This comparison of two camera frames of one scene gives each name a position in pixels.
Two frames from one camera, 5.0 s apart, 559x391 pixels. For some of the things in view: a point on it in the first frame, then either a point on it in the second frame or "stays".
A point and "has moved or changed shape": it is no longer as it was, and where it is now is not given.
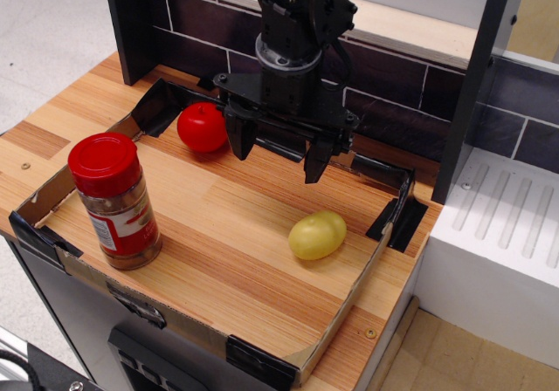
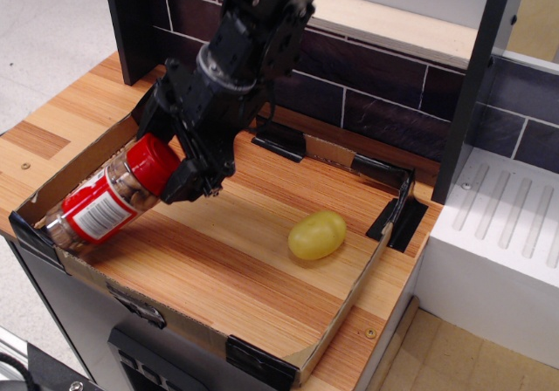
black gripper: x=293 y=100 to x=208 y=118
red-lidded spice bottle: x=105 y=168 has moved or changed shape
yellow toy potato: x=317 y=235 stays
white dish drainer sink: x=493 y=257 stays
